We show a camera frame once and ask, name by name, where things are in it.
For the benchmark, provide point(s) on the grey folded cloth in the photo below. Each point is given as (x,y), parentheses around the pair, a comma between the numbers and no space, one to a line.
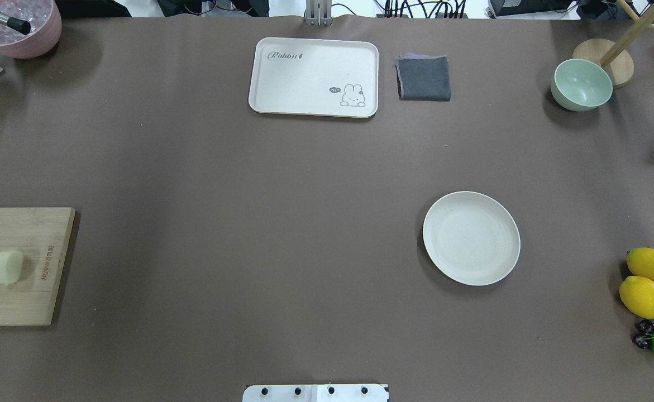
(423,77)

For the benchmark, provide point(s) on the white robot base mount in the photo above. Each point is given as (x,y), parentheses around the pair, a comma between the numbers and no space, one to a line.
(317,392)

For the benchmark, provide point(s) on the mint green bowl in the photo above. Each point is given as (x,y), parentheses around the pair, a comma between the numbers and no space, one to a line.
(580,85)

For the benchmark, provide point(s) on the yellow lemon near lime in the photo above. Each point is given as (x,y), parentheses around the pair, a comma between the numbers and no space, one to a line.
(637,294)

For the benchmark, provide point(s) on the cream round plate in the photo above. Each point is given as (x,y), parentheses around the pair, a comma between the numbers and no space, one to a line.
(471,238)

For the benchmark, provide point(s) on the cream rabbit tray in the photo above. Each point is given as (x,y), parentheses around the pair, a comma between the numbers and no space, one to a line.
(315,77)

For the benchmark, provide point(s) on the pink ice bowl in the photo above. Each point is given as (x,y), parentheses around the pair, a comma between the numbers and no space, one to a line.
(46,26)

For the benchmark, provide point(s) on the aluminium frame post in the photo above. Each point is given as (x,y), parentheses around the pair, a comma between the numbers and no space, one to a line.
(318,13)

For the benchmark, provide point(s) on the dark cherries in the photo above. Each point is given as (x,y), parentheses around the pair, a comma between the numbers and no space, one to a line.
(644,332)

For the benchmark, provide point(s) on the yellow lemon far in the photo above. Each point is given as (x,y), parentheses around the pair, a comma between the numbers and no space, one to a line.
(640,262)

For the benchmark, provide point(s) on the wooden cup stand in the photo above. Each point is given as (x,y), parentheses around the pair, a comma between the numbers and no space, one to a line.
(613,57)

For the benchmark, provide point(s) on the bamboo cutting board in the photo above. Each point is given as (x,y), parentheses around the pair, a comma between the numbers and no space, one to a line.
(42,236)

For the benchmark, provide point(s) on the black tool in bowl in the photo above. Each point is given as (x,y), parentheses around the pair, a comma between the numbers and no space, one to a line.
(16,24)

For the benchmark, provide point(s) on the white bun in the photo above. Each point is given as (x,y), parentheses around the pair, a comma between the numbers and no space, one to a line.
(11,263)

